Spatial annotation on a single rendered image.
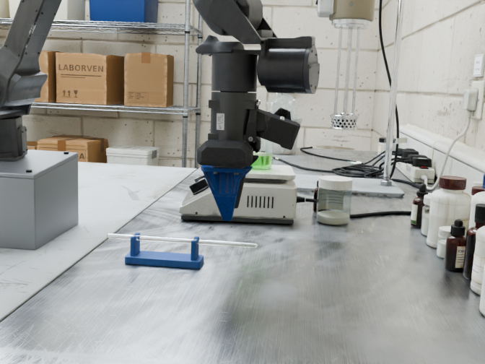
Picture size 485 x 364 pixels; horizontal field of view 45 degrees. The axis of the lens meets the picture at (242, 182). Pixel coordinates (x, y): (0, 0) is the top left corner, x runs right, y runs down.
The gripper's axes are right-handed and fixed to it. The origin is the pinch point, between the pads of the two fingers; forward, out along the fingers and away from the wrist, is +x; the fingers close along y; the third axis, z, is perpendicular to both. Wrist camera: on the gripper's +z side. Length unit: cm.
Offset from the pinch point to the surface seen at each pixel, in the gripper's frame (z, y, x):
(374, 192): 26, 58, 9
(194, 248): -4.4, -1.7, 7.8
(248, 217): 0.5, 24.2, 9.2
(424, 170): 41, 80, 7
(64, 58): -118, 237, -27
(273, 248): 5.4, 10.2, 10.5
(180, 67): -61, 271, -24
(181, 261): -6.0, -2.0, 9.5
